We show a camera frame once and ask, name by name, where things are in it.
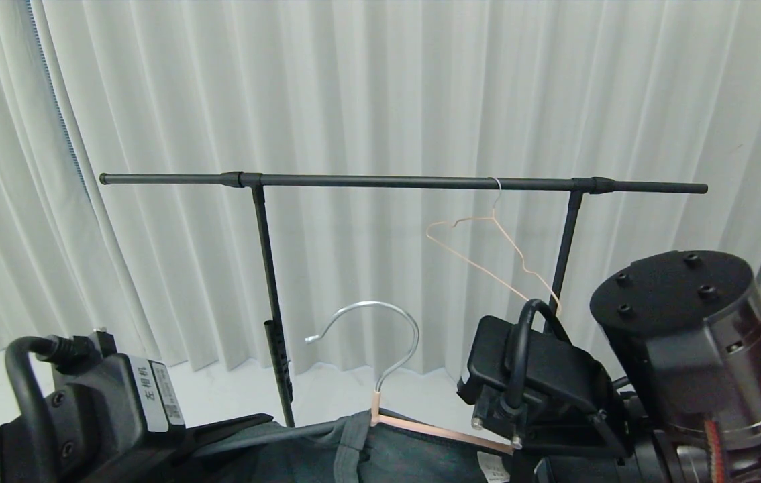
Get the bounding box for black clothes rack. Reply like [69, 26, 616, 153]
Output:
[100, 171, 709, 428]

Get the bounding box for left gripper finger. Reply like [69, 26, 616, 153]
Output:
[183, 413, 275, 449]

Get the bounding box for dark grey shirt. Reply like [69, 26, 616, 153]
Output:
[189, 409, 517, 483]

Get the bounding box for pink clothes hanger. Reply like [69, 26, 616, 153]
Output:
[425, 178, 562, 316]
[305, 301, 515, 457]

